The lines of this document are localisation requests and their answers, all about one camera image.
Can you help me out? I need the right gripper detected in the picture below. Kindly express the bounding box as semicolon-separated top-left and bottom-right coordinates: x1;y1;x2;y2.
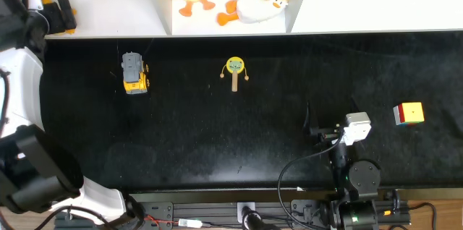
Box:
302;95;361;146

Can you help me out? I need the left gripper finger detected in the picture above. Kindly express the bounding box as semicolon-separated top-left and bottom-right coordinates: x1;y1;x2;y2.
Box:
57;0;78;30
41;1;67;35

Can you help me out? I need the orange dinosaur toy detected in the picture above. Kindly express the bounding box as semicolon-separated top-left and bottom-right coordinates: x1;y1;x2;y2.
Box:
39;0;78;36

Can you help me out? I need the grey and yellow toy truck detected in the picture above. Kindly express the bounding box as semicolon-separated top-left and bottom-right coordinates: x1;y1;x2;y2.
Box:
121;51;150;95

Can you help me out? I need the yellow wooden rattle drum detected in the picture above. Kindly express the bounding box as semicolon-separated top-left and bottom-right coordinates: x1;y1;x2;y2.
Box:
219;56;250;93

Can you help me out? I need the many-coloured puzzle cube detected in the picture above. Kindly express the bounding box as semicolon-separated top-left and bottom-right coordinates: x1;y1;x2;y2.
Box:
393;101;425;127

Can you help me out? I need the white shelf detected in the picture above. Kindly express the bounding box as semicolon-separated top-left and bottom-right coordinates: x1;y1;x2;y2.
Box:
0;0;463;40

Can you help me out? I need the white plush duck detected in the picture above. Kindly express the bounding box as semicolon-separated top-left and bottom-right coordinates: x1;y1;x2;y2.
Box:
216;0;290;27

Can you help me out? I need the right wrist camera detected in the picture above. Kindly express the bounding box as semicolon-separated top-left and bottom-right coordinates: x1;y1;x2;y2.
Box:
341;111;373;147

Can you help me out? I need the black cable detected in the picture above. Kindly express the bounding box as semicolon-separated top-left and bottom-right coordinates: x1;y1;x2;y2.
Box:
0;0;120;230
277;128;344;230

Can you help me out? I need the mounting rail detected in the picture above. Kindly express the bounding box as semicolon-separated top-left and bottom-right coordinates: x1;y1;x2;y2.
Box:
54;189;438;230

